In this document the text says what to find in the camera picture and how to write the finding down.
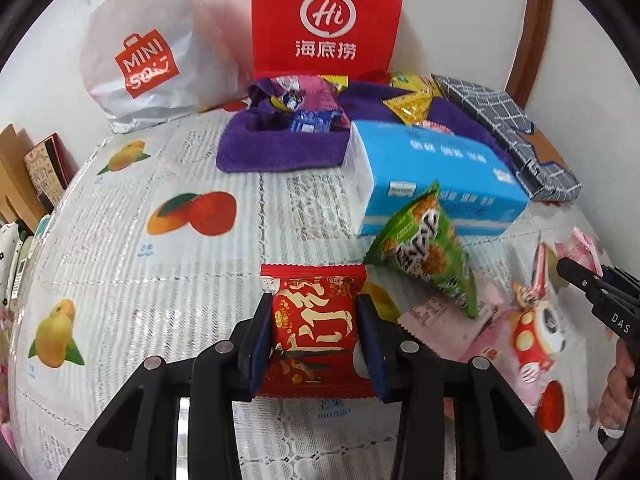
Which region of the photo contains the blue snack packet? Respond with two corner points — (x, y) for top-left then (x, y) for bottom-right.
(290, 109), (351, 133)

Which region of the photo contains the red snack packet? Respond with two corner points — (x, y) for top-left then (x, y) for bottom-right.
(255, 262), (383, 400)

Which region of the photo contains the white plastic shopping bag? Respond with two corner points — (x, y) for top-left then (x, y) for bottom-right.
(80, 0), (253, 133)

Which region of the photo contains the green snack packet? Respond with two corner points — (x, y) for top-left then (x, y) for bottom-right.
(363, 181), (480, 318)

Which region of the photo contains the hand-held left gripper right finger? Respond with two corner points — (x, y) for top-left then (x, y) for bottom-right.
(354, 294), (566, 480)

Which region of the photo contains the wooden bed headboard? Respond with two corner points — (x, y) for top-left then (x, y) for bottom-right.
(0, 124), (47, 233)

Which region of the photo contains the pale pink snack packet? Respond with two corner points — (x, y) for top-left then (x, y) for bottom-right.
(397, 280), (506, 361)

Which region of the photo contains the brown wooden door frame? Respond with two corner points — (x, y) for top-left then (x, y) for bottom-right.
(505, 0), (555, 108)

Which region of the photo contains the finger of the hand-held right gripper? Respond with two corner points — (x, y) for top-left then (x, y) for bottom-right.
(556, 257), (608, 311)
(600, 265), (640, 301)

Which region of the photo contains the red paper bag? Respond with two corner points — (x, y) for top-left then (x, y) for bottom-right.
(250, 0), (408, 83)

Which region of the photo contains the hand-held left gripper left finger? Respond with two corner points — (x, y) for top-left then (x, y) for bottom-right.
(57, 294), (275, 480)

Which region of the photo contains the grey plaid folded cloth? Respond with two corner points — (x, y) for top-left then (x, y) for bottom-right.
(431, 74), (583, 203)

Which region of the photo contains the panda print snack packet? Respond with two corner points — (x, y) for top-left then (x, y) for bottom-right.
(460, 282), (568, 411)

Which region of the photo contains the person's right hand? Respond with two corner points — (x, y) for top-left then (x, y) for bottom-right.
(597, 347), (638, 428)

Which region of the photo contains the purple snack packet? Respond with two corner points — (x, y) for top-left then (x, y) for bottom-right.
(248, 74), (351, 117)

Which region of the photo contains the pink white-panel snack packet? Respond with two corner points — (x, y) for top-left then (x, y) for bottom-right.
(555, 227), (603, 276)

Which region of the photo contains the brown patterned box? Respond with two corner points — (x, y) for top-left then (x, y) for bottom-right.
(22, 133), (76, 211)

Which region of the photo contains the purple fabric storage basket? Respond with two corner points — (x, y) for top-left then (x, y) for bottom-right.
(216, 76), (511, 173)

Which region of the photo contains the blue tissue pack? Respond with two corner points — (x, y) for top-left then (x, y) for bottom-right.
(342, 120), (531, 237)

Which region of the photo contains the yellow snack bag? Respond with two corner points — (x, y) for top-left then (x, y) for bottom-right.
(389, 71), (436, 92)

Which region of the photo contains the yellow triangular snack packet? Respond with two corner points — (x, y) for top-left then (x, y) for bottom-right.
(382, 82), (446, 126)

